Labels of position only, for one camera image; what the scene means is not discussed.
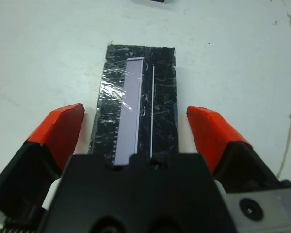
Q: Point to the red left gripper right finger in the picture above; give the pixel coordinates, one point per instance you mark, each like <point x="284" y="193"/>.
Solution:
<point x="211" y="133"/>

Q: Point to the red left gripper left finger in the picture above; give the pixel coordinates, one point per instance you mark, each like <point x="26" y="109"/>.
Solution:
<point x="60" y="131"/>

